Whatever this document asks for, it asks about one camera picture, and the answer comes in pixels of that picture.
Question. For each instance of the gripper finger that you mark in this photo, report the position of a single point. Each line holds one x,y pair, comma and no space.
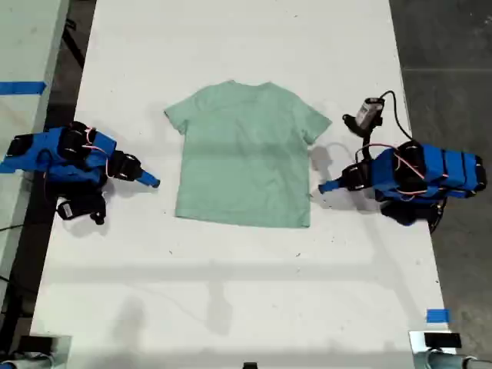
150,177
147,182
331,183
334,188

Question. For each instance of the pale green t-shirt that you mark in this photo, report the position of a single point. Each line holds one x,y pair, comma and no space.
246,161

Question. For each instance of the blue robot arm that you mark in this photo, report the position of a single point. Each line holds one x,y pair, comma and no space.
442,169
50,150

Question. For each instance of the long blue tape strip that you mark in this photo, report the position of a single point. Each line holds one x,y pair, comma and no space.
23,87

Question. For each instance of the black stand leg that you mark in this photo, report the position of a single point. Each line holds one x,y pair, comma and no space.
75,46

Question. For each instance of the pale side table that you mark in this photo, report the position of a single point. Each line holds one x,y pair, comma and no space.
23,46

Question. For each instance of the square blue tape patch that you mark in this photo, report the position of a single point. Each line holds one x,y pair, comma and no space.
438,316

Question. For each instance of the shiny metal plate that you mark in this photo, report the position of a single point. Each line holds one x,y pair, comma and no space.
417,342

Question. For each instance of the small black box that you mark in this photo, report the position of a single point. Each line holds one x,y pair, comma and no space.
442,340
36,344

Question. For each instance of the grey pipe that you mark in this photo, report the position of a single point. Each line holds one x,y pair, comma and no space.
27,363
442,362

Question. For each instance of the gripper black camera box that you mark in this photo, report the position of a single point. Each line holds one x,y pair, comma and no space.
369,111
67,210

